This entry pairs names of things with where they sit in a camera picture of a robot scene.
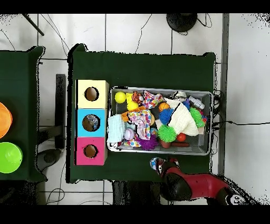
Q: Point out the colourful dotted cloth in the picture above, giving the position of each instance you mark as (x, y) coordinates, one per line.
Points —
(142, 124)
(151, 99)

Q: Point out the light blue knitted cloth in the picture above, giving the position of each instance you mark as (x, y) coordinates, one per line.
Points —
(115, 129)

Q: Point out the purple spiky rubber toy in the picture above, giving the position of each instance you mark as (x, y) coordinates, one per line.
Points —
(148, 144)

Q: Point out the cream knitted cloth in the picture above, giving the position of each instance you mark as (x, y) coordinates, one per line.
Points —
(183, 120)

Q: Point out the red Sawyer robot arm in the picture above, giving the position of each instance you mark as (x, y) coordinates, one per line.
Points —
(202, 183)

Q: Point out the wooden box with three holes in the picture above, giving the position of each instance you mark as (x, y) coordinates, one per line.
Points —
(101, 101)

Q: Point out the yellow ball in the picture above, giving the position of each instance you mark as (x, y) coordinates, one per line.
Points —
(132, 105)
(120, 97)

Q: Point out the orange toy building brick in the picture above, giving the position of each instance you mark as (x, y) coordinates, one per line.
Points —
(124, 116)

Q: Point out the blue spiky rubber ball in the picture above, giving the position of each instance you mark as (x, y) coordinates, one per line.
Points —
(165, 116)

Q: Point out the green spiky rubber ball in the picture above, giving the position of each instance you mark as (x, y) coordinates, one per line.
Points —
(167, 133)

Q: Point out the green spiky caterpillar toy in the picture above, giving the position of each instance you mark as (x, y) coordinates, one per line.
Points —
(197, 117)

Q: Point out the black round stand base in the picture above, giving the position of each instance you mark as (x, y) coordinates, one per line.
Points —
(181, 22)

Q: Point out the orange plastic bowl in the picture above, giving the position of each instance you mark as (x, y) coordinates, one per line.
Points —
(4, 120)

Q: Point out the green plastic bowl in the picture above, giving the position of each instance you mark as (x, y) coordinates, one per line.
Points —
(9, 157)

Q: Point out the black rod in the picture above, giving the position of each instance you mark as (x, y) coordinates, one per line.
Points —
(33, 25)

